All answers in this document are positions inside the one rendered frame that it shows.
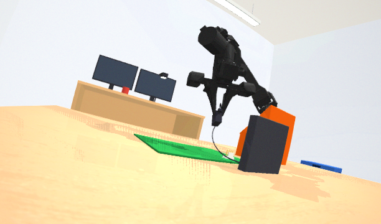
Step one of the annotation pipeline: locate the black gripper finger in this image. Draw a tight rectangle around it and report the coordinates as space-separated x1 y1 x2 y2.
203 85 218 115
221 89 239 116

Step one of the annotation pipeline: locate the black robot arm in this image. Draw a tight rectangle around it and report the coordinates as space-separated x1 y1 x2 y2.
197 25 278 115

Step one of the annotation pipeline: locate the green circuit board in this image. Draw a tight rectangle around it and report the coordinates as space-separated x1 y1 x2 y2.
134 134 240 164

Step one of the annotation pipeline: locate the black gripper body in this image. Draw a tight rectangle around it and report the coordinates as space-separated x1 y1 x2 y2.
186 57 256 97

